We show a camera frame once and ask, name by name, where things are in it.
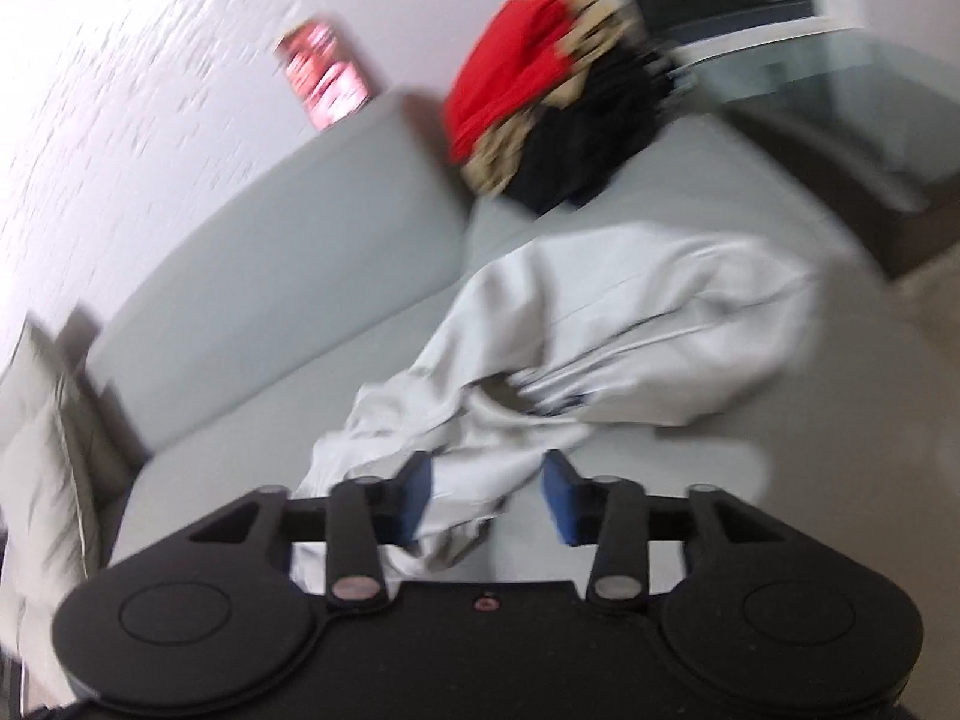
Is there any white hooded sweatshirt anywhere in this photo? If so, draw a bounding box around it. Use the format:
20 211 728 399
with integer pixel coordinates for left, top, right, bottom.
299 223 817 582

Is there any grey sofa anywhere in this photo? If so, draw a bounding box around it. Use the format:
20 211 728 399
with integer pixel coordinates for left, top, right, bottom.
85 93 958 718

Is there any beige cushion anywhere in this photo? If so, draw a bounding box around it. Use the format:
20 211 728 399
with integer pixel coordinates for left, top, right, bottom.
2 319 133 704

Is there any black folded garment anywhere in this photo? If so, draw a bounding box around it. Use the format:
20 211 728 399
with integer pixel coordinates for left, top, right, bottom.
501 44 677 216

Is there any glass side table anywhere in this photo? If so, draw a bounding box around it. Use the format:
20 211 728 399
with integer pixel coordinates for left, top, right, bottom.
686 29 958 278

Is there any red folded garment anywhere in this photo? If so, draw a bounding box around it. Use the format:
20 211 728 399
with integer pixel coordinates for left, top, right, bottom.
444 0 574 164

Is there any beige folded garment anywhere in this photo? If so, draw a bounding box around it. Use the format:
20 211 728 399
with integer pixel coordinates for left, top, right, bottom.
451 0 635 195

